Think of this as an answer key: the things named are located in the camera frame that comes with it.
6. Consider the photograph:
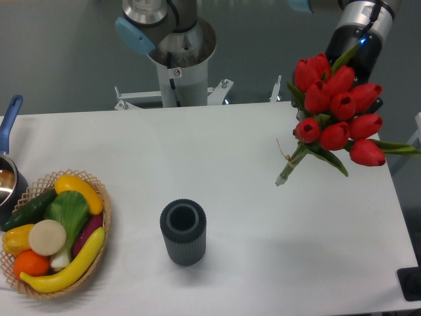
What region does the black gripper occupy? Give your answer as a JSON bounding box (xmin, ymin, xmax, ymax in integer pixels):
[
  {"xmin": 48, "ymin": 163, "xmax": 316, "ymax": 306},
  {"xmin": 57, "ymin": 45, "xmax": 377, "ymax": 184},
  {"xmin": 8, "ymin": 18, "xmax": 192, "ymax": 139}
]
[{"xmin": 291, "ymin": 49, "xmax": 384, "ymax": 120}]

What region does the red tulip bouquet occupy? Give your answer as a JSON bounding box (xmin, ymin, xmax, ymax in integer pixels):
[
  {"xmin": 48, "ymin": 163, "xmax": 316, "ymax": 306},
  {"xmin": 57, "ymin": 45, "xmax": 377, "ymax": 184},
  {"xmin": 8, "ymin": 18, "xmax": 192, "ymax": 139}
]
[{"xmin": 276, "ymin": 40, "xmax": 420, "ymax": 186}]

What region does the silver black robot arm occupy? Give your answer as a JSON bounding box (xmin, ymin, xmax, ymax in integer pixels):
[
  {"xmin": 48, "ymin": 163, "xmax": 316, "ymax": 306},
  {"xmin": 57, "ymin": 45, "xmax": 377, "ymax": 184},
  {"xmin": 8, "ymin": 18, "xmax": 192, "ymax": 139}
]
[{"xmin": 289, "ymin": 0, "xmax": 402, "ymax": 87}]

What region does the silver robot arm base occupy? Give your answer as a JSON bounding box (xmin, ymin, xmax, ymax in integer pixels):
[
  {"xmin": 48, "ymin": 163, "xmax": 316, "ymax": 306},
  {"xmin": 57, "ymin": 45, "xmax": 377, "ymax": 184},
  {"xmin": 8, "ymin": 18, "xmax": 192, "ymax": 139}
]
[{"xmin": 114, "ymin": 1, "xmax": 216, "ymax": 107}]

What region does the black device at table edge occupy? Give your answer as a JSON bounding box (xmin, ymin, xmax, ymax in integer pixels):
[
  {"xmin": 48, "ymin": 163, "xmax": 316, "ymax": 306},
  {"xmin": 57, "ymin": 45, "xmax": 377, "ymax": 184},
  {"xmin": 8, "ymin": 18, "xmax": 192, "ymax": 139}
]
[{"xmin": 397, "ymin": 267, "xmax": 420, "ymax": 302}]

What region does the dark grey ribbed vase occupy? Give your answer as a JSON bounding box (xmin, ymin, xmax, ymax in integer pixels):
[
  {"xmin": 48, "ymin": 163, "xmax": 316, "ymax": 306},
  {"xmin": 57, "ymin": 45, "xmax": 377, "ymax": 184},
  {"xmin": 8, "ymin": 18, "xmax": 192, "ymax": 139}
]
[{"xmin": 160, "ymin": 199, "xmax": 207, "ymax": 267}]

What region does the purple sweet potato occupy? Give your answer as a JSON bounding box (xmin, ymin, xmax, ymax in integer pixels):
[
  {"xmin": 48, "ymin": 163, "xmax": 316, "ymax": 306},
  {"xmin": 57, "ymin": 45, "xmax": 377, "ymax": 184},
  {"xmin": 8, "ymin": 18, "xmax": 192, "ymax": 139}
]
[{"xmin": 72, "ymin": 215, "xmax": 103, "ymax": 259}]

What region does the yellow squash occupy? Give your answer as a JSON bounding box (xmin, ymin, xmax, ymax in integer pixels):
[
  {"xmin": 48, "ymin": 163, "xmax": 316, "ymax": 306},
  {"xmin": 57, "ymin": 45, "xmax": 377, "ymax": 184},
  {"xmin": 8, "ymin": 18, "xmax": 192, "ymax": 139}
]
[{"xmin": 54, "ymin": 174, "xmax": 103, "ymax": 215}]

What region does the green bok choy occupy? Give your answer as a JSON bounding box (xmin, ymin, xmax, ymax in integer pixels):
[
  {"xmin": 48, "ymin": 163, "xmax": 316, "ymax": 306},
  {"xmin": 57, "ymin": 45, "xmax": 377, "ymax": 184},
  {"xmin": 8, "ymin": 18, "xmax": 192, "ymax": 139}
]
[{"xmin": 43, "ymin": 191, "xmax": 89, "ymax": 272}]

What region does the woven wicker basket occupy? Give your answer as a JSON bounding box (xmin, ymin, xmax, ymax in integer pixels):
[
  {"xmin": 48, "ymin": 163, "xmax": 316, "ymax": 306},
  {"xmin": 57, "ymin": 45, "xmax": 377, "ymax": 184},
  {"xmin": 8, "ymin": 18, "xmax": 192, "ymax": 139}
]
[{"xmin": 1, "ymin": 170, "xmax": 111, "ymax": 299}]

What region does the green cucumber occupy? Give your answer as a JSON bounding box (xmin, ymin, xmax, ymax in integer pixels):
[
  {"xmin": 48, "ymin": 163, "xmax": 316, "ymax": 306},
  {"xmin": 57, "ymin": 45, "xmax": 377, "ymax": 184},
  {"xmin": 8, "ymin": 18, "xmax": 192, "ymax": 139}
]
[{"xmin": 1, "ymin": 189, "xmax": 57, "ymax": 232}]

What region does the round beige disc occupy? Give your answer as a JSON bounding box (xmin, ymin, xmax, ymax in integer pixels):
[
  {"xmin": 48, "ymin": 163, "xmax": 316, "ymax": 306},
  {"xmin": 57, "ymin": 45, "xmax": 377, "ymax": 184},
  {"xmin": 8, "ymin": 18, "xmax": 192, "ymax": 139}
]
[{"xmin": 28, "ymin": 219, "xmax": 66, "ymax": 256}]

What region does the yellow banana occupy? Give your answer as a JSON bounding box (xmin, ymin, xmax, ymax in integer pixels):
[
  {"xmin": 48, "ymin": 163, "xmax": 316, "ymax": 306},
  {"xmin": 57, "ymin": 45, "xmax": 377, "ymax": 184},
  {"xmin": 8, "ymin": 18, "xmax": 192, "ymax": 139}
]
[{"xmin": 20, "ymin": 227, "xmax": 105, "ymax": 294}]

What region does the orange fruit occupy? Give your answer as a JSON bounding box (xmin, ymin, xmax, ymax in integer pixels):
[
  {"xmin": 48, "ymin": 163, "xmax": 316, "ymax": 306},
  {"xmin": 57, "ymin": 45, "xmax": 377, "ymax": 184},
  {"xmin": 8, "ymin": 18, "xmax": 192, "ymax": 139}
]
[{"xmin": 13, "ymin": 250, "xmax": 50, "ymax": 279}]

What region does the yellow bell pepper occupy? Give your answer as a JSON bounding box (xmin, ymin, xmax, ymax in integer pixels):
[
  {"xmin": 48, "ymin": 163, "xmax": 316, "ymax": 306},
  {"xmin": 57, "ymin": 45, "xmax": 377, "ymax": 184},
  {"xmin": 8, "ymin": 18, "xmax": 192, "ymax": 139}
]
[{"xmin": 2, "ymin": 224, "xmax": 35, "ymax": 256}]

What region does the white metal mounting frame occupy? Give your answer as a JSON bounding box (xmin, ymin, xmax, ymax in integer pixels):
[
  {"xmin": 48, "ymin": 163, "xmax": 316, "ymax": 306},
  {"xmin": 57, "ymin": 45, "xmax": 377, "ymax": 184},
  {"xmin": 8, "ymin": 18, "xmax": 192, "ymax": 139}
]
[{"xmin": 114, "ymin": 75, "xmax": 282, "ymax": 111}]

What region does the blue handled saucepan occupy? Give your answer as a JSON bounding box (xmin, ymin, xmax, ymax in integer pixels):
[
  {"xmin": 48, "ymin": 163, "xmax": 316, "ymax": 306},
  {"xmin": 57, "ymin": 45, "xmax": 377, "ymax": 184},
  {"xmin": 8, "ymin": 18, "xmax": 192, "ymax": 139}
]
[{"xmin": 1, "ymin": 95, "xmax": 28, "ymax": 224}]

